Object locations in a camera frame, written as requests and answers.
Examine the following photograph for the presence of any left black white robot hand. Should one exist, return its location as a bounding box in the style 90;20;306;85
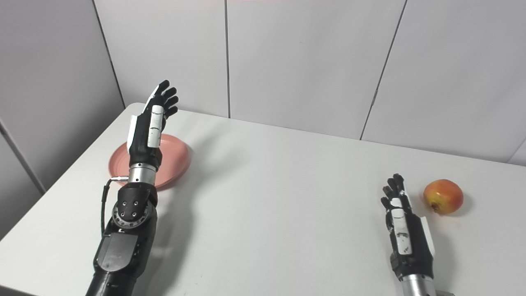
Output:
126;80;179;168

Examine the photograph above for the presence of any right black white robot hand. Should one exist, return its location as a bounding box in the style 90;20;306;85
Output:
380;173;436;281

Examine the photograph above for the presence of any pink plastic plate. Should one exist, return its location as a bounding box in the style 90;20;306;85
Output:
108;134;191;189

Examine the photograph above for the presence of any red yellow apple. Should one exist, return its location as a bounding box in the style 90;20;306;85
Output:
423;179;464;215

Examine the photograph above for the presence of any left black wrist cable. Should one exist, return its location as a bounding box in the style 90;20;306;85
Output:
101;176;129;236

